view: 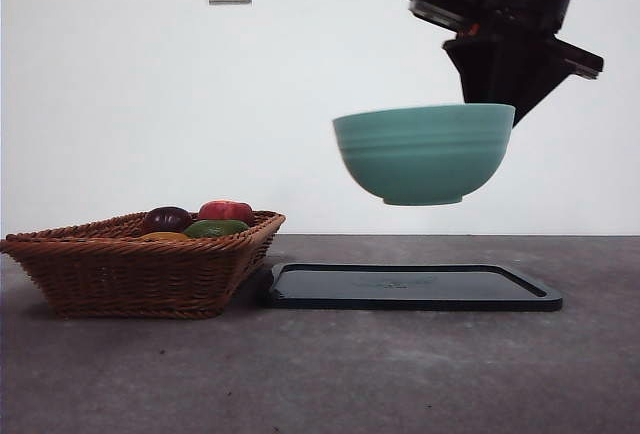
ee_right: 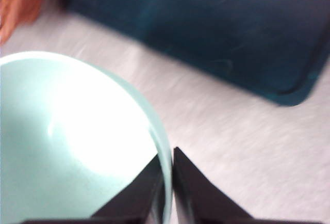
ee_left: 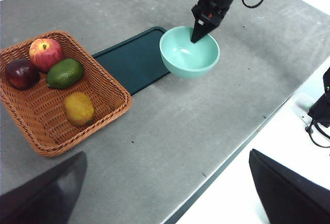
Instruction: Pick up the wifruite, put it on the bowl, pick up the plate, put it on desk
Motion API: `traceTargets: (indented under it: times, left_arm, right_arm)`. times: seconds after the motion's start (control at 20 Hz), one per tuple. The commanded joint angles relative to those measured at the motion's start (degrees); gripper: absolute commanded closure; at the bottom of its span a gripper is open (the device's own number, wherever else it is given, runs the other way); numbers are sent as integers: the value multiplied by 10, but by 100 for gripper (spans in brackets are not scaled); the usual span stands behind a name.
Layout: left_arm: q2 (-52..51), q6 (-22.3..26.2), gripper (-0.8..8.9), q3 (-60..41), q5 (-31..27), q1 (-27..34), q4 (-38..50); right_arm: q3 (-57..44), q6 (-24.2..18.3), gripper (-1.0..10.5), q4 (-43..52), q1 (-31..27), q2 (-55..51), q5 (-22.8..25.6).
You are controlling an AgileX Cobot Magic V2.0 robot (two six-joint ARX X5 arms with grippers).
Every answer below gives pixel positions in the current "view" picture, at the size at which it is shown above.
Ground mint green bowl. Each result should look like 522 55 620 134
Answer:
332 103 516 207

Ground yellow-brown kiwi fruit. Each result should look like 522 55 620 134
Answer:
137 231 191 242

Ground brown wicker basket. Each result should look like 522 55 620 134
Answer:
0 209 287 320

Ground red apple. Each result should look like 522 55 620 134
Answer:
197 200 255 228

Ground green avocado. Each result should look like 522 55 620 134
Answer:
183 219 250 239

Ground dark purple plum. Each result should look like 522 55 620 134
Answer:
141 206 194 235

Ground dark teal rectangular tray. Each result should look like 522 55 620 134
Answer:
263 262 564 312

